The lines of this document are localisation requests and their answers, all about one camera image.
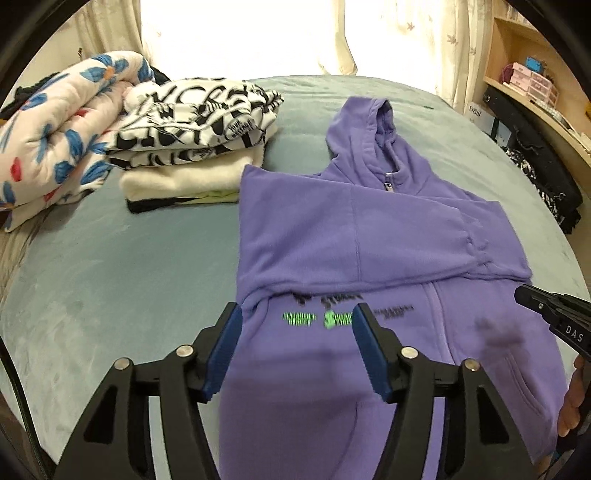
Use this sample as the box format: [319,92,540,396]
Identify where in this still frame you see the black white patterned cloth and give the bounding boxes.
[503,148,568,217]

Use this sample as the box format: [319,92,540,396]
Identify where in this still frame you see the beige cloth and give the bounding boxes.
[0,222,35,296]

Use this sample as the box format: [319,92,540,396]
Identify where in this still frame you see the cream leaf-print curtain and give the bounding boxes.
[431,0,497,116]
[108,0,158,70]
[318,0,363,77]

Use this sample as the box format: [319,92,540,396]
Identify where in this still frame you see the person's right hand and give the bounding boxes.
[556,355,591,439]

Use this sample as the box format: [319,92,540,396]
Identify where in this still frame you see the purple zip hoodie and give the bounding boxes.
[217,96,571,480]

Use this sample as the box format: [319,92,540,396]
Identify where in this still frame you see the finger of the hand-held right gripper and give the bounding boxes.
[514,285,561,324]

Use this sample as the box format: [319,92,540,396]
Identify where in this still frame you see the black bag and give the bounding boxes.
[482,85,585,232]

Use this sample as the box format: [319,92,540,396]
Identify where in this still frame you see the floral quilt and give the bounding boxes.
[0,51,155,232]

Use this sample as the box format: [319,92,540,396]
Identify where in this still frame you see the cream folded garment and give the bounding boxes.
[120,129,278,204]

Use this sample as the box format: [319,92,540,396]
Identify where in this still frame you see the white box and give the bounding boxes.
[466,99,497,134]

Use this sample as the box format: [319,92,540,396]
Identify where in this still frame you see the black white printed garment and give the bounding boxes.
[106,78,284,171]

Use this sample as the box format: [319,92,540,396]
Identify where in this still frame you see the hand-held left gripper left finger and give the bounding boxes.
[53,302,244,480]

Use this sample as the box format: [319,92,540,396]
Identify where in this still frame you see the pink storage boxes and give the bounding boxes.
[510,62,559,104]

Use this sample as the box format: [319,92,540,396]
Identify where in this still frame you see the light blue bed blanket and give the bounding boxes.
[0,76,591,462]

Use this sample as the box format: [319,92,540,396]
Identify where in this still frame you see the light green folded garment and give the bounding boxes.
[191,188,240,205]

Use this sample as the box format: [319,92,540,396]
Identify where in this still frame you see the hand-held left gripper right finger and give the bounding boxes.
[352,302,539,480]

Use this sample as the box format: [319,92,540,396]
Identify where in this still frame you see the wooden shelf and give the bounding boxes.
[482,16,591,167]

